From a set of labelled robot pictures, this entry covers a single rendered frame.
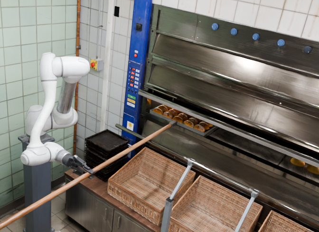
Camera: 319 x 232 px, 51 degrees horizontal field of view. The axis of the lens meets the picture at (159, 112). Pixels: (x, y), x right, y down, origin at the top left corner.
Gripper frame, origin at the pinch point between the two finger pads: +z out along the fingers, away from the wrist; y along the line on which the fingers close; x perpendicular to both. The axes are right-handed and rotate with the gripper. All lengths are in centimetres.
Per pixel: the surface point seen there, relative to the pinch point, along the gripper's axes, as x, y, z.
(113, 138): -79, 28, -50
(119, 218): -44, 71, -6
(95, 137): -68, 28, -62
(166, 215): -38, 35, 39
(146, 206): -49, 48, 15
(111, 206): -44, 65, -17
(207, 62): -98, -60, 18
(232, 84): -98, -50, 41
